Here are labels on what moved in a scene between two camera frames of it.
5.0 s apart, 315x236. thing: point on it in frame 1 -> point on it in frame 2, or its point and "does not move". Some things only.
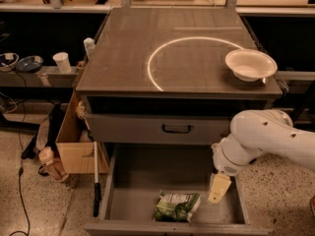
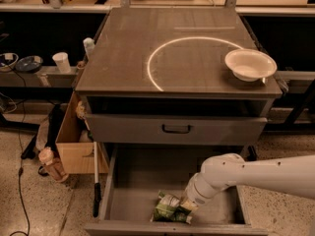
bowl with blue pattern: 8,60 does not move
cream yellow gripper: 223,163 -> 194,196
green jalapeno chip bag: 176,206 does not move
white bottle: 90,44 does not move
